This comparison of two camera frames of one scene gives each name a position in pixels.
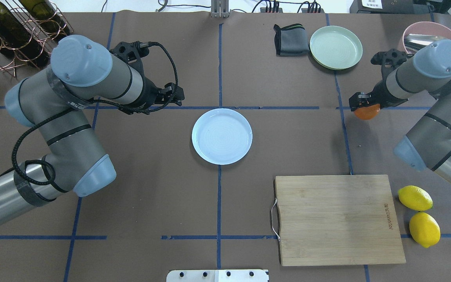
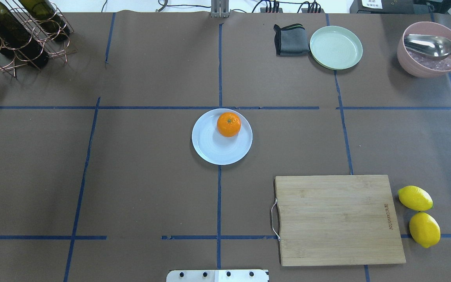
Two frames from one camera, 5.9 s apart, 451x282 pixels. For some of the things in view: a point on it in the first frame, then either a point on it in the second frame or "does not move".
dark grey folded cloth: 291,40 does not move
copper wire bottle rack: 31,40 does not move
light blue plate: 222,136 does not move
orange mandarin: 368,112 → 229,124
